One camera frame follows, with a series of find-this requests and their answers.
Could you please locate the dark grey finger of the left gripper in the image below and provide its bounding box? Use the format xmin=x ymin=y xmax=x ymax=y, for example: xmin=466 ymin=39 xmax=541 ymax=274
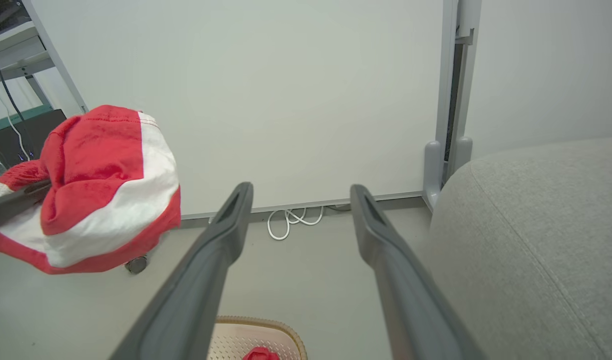
xmin=0 ymin=180 xmax=53 ymax=231

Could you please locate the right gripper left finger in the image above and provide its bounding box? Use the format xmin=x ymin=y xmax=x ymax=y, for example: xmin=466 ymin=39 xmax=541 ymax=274
xmin=110 ymin=182 xmax=254 ymax=360

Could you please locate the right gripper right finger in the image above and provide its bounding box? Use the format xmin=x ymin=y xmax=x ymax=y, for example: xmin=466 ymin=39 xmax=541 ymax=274
xmin=349 ymin=184 xmax=486 ymax=360

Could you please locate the plain red clothing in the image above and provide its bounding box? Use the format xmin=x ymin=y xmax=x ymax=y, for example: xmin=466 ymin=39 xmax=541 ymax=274
xmin=242 ymin=346 xmax=281 ymax=360

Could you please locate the red and white garment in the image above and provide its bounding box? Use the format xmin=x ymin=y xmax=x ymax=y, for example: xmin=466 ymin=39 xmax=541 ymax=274
xmin=0 ymin=104 xmax=182 ymax=275

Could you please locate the cream perforated laundry basket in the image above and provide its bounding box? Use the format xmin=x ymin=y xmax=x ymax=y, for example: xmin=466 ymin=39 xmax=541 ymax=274
xmin=207 ymin=315 xmax=308 ymax=360

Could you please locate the black box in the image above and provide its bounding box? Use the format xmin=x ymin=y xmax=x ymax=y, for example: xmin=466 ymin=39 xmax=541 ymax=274
xmin=0 ymin=109 xmax=67 ymax=171

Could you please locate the grey fabric sofa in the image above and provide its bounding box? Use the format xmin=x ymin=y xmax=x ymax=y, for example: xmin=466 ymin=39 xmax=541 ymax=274
xmin=417 ymin=136 xmax=612 ymax=360

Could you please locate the metal shelf rack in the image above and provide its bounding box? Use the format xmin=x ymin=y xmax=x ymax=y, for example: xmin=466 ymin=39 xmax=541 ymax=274
xmin=0 ymin=0 xmax=89 ymax=121

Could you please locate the white partition panel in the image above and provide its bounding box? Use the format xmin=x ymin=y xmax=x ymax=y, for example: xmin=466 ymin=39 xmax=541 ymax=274
xmin=23 ymin=0 xmax=459 ymax=221

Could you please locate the white floor cable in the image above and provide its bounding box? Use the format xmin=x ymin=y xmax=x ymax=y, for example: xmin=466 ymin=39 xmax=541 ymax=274
xmin=267 ymin=206 xmax=325 ymax=241

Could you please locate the grey partition post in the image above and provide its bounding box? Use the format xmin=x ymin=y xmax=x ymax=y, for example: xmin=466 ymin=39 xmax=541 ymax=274
xmin=423 ymin=0 xmax=481 ymax=211

